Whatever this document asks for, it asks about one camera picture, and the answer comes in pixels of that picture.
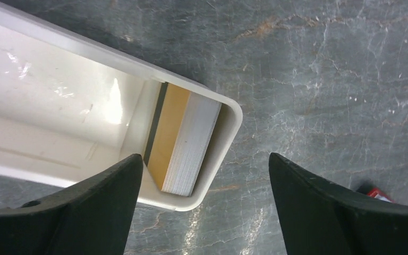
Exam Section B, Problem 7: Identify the white plastic tray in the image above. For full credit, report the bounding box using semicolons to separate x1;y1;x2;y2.
0;2;243;211

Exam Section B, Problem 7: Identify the red card holder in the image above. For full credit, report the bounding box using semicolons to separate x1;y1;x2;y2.
367;188;394;203

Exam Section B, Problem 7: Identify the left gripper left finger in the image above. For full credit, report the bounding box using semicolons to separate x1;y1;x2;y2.
0;154;143;254

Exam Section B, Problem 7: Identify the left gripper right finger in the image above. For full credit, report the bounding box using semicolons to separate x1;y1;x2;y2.
269;152;408;254

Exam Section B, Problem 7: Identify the stack of credit cards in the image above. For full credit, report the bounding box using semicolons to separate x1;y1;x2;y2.
143;83;222;197

